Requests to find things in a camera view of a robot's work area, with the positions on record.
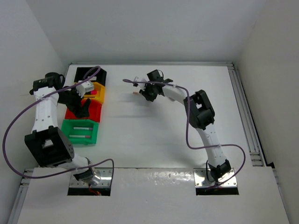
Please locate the white eraser block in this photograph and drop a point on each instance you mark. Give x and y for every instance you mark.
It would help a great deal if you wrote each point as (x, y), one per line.
(90, 78)

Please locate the black storage bin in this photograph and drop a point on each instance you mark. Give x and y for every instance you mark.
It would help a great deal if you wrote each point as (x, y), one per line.
(100, 77)

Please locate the green storage bin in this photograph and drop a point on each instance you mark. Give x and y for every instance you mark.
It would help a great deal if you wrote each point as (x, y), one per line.
(67, 129)

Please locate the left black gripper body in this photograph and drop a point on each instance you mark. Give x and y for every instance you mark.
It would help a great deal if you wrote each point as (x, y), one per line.
(71, 99)

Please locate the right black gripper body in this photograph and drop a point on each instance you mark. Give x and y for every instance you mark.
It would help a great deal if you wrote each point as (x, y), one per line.
(149, 91)

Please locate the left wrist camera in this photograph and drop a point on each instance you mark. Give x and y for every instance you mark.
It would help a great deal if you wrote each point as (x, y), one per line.
(84, 88)

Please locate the pink black highlighter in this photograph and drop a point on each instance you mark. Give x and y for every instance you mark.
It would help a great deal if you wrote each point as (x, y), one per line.
(92, 92)

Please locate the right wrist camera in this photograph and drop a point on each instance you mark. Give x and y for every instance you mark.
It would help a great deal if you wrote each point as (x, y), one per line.
(139, 82)

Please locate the yellow storage bin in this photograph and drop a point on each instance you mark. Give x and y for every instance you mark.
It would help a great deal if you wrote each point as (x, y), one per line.
(100, 96)

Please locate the red storage bin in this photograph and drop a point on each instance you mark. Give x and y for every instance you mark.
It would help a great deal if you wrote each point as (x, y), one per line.
(94, 112)

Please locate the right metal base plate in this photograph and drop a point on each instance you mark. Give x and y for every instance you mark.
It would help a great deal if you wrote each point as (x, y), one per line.
(203, 179)

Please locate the white pen pink cap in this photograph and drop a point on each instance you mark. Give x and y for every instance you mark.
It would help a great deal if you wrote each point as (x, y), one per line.
(80, 136)

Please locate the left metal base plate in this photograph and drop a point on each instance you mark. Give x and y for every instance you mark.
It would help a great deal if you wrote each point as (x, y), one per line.
(102, 179)

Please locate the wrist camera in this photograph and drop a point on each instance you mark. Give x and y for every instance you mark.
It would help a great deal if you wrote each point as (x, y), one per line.
(84, 88)
(139, 82)

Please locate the white pen yellow cap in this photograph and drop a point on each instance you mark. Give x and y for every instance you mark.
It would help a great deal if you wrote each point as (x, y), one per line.
(82, 128)

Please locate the metal base plate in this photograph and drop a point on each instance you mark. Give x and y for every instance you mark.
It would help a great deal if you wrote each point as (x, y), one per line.
(203, 179)
(102, 179)

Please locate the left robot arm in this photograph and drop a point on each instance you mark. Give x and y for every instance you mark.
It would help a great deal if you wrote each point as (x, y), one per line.
(50, 147)

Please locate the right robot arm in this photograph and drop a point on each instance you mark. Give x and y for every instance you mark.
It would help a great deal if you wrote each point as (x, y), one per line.
(201, 117)

